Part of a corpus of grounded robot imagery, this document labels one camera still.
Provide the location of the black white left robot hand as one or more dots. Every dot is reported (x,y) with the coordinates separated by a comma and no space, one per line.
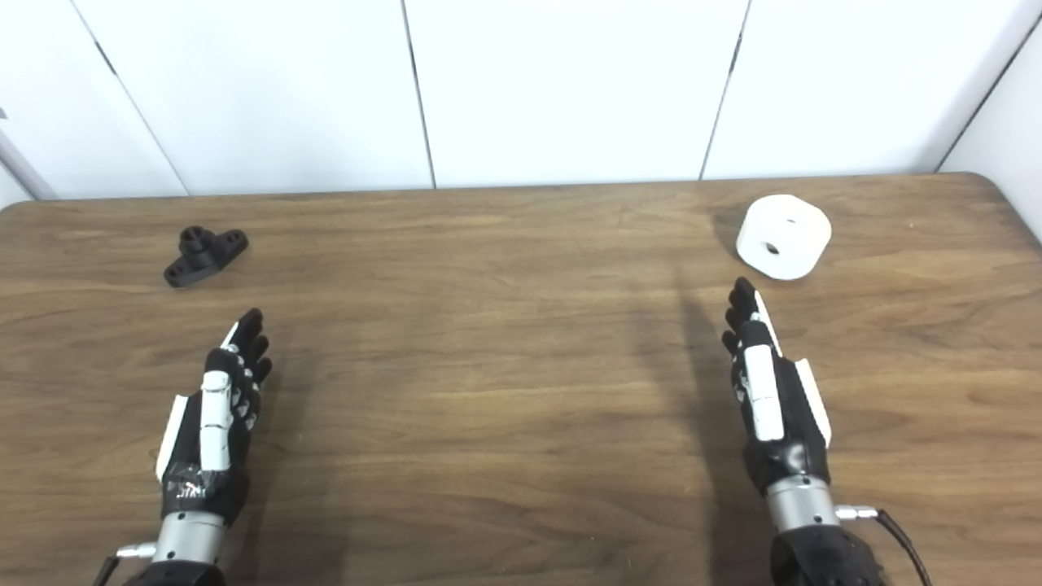
(216,423)

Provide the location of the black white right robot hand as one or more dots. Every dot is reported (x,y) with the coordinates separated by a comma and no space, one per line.
(765,399)

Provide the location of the black flanged holder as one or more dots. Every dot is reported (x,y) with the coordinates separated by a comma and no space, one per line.
(199,259)

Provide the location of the round white plastic piece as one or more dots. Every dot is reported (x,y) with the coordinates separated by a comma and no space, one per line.
(794,232)

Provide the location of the grey wall corner post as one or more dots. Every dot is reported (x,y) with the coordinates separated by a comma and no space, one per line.
(20,169)

